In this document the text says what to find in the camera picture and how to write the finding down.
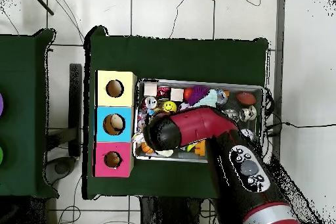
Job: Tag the cream yellow cloth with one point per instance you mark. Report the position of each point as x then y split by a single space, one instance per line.
166 153

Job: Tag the mint green cloth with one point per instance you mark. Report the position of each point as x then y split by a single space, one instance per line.
210 98

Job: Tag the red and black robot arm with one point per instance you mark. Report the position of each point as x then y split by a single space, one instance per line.
199 124

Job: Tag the metal mesh bin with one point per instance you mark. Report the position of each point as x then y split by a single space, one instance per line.
258 108

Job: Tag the yellow smiley ball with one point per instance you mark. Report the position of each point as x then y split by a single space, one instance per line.
169 106

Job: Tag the small soccer ball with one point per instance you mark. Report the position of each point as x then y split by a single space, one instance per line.
184 106

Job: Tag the plain wooden cube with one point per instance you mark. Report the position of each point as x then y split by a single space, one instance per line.
177 94
151 89

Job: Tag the purple spiky ball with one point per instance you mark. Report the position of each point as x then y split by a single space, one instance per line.
198 93

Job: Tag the dark green table cloth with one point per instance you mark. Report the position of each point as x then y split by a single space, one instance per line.
170 58

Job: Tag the white baseball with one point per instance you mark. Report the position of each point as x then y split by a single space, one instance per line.
246 132

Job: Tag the black upright panel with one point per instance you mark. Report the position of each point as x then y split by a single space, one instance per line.
75 103

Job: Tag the grey floor stand base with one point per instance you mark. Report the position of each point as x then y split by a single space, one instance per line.
61 167

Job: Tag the green cloth side table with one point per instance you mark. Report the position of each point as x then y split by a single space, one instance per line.
21 116

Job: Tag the purple round object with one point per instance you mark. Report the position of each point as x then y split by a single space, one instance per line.
1 104

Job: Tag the dark slanted rod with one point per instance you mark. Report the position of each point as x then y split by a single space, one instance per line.
40 2

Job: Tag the green round object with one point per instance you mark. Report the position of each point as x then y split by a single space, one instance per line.
1 155

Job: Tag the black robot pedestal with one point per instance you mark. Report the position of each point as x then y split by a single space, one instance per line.
168 210

